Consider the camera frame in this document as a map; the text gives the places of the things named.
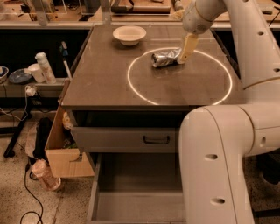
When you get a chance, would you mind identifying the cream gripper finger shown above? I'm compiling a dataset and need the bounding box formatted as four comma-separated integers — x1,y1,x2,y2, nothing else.
177,34,199,64

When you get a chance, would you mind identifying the crushed silver redbull can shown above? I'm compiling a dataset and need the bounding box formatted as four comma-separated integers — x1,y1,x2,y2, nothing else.
151,48,181,68

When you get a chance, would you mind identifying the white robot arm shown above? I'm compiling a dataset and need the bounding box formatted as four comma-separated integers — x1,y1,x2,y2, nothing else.
178,0,280,224

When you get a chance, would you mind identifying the grey drawer cabinet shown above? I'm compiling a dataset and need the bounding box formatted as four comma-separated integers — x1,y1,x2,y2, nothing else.
60,24,246,156

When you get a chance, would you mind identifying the open middle grey drawer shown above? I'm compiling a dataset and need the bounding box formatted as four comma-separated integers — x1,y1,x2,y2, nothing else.
86,153,186,224

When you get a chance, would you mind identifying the grey flat device on bench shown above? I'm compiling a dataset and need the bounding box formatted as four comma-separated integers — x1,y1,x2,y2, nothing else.
260,3,273,15

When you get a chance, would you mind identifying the white spray bottle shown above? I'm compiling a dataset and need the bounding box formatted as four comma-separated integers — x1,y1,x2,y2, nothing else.
35,52,56,84

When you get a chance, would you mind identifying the white paper cup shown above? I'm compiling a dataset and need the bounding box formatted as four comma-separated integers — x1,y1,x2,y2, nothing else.
28,64,45,83

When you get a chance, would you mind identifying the cardboard box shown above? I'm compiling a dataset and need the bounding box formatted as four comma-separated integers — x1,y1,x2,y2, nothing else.
44,80,95,179

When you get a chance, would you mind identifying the dark blue plate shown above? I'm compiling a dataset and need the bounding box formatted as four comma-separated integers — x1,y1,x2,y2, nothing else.
9,68,32,85

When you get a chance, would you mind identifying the white bowl at left edge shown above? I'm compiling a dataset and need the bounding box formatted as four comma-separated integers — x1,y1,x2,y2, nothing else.
0,66,9,82

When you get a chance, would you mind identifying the pink plastic bottle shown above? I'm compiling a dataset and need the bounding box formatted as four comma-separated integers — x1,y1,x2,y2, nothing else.
31,159,61,191

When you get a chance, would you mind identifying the black desk leg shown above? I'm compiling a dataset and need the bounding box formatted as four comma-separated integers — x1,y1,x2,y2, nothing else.
0,99,32,158

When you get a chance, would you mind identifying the upper grey drawer with handle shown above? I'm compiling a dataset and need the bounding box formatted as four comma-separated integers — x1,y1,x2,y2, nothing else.
72,127,179,153

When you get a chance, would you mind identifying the black floor cable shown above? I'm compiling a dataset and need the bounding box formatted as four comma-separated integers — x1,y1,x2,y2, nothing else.
19,163,45,224

